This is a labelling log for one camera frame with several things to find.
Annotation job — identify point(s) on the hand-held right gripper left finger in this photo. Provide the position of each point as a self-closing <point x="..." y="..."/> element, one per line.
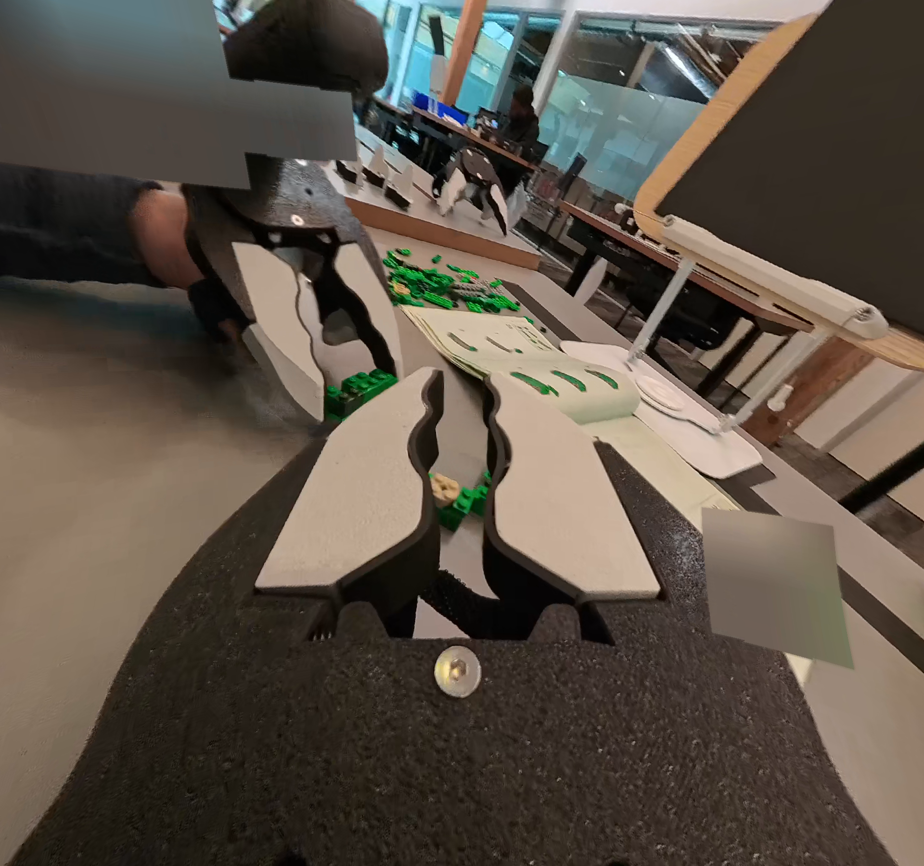
<point x="354" y="505"/>

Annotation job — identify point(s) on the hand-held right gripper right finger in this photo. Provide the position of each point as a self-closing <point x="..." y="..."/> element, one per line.
<point x="563" y="512"/>

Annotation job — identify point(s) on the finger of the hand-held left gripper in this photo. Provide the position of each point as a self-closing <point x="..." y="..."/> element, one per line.
<point x="375" y="296"/>
<point x="278" y="303"/>

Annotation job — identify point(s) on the green brick assembly grey underside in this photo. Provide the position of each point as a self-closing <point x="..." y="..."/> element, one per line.
<point x="361" y="390"/>

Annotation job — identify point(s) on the green brick assembly tan flowers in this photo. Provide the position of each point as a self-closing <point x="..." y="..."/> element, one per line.
<point x="458" y="501"/>

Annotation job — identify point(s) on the person's left forearm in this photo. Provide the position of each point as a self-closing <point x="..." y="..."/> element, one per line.
<point x="65" y="224"/>

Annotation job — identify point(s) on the white desk lamp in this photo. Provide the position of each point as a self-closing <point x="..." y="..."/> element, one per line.
<point x="693" y="433"/>

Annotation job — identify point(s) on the person's left hand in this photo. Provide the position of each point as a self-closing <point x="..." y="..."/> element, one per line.
<point x="166" y="242"/>

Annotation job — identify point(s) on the grey black wedge part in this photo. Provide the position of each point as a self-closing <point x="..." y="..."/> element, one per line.
<point x="377" y="169"/>
<point x="401" y="187"/>
<point x="348" y="172"/>

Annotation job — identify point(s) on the pile of green bricks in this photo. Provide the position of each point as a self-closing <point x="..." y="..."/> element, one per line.
<point x="440" y="285"/>

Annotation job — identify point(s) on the raised white wood-edged platform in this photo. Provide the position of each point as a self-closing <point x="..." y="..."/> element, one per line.
<point x="447" y="231"/>

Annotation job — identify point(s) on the brick instruction booklet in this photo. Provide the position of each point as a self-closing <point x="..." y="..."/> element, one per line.
<point x="505" y="346"/>

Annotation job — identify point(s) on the idle black grey gripper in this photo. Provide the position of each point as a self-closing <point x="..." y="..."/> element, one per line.
<point x="473" y="173"/>

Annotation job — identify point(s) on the black knit cap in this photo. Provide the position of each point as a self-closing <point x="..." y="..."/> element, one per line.
<point x="310" y="36"/>

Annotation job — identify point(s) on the long wooden table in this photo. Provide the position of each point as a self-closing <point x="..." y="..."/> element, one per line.
<point x="462" y="126"/>

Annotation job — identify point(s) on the wooden pillar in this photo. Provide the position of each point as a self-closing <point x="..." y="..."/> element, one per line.
<point x="473" y="21"/>

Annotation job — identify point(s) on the dark wooden table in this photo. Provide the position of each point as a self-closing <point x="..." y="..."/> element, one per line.
<point x="722" y="281"/>

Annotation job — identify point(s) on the black panel wooden edge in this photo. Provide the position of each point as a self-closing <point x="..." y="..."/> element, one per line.
<point x="830" y="123"/>

